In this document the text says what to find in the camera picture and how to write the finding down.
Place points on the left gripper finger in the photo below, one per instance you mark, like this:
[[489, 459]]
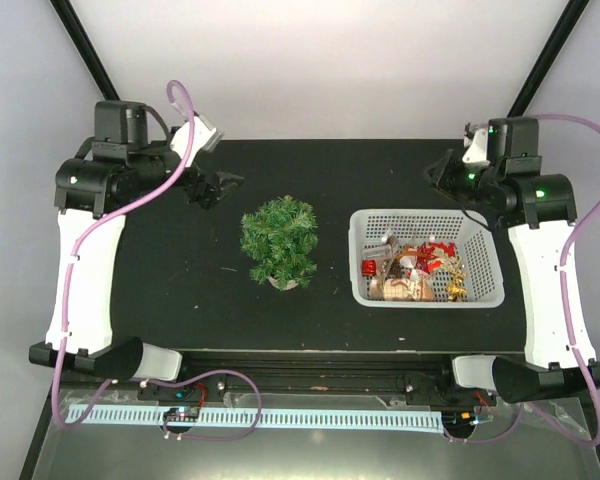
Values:
[[228, 181], [210, 196]]

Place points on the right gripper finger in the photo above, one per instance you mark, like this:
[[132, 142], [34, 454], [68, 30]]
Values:
[[441, 165], [441, 182]]

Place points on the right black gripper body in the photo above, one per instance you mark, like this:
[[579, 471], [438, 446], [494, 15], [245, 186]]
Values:
[[463, 186]]

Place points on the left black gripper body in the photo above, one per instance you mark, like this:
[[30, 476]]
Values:
[[193, 191]]

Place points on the white perforated plastic basket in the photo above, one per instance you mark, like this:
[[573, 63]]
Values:
[[473, 245]]

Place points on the small green christmas tree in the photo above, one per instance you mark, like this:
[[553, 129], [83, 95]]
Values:
[[279, 238]]

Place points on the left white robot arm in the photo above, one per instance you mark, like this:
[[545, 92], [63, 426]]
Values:
[[95, 190]]

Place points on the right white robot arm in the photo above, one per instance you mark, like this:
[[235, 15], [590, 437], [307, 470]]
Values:
[[500, 169]]

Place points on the red white ribbon ornaments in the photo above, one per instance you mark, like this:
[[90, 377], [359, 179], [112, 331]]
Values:
[[428, 258]]

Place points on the brown pine cone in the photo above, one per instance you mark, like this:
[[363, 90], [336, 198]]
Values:
[[392, 244]]

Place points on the dark pine cone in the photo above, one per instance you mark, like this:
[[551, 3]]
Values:
[[395, 271]]

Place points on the gold bow ornament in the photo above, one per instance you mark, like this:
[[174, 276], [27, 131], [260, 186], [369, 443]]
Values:
[[456, 285]]

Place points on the red gift box ornament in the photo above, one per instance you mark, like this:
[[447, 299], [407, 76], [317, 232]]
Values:
[[369, 267]]

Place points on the beige fabric sack ornament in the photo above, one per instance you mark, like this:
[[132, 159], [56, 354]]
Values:
[[400, 290]]

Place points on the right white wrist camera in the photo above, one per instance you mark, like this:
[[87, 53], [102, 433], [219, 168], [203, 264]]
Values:
[[475, 141]]

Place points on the right black frame post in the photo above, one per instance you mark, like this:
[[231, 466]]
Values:
[[561, 32]]

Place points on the black frame post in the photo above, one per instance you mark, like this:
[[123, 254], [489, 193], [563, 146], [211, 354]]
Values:
[[73, 26], [561, 32]]

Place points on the left black frame post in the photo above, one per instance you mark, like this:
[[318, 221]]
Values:
[[73, 26]]

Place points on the white slotted cable duct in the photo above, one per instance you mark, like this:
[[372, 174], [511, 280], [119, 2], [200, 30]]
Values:
[[243, 418]]

